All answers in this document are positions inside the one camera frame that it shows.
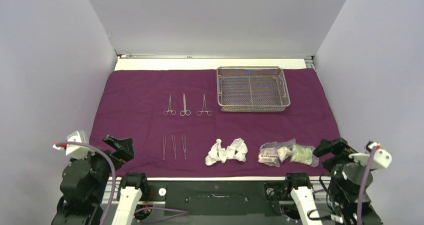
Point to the metal spatula tool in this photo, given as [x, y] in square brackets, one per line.
[164, 145]

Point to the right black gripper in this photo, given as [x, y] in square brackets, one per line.
[340, 147]

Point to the green packet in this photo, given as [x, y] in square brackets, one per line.
[304, 155]

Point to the white gauze piece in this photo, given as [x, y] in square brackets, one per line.
[237, 150]

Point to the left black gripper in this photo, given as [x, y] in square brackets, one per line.
[124, 150]

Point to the metal surgical scissors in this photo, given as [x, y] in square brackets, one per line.
[185, 111]

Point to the metal forceps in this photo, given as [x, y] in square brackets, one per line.
[204, 109]
[169, 110]

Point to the wire mesh instrument tray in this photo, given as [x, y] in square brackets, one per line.
[252, 89]

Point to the pink packet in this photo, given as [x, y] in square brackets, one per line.
[268, 154]

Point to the purple cloth wrap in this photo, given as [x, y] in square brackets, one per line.
[133, 103]

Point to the metal tweezers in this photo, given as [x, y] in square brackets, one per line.
[174, 146]
[184, 145]

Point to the white cotton balls bag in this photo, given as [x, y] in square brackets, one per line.
[216, 154]

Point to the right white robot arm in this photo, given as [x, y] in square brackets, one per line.
[301, 191]

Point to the white gauze bag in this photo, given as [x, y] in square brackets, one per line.
[285, 149]

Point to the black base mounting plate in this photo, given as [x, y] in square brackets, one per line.
[220, 198]

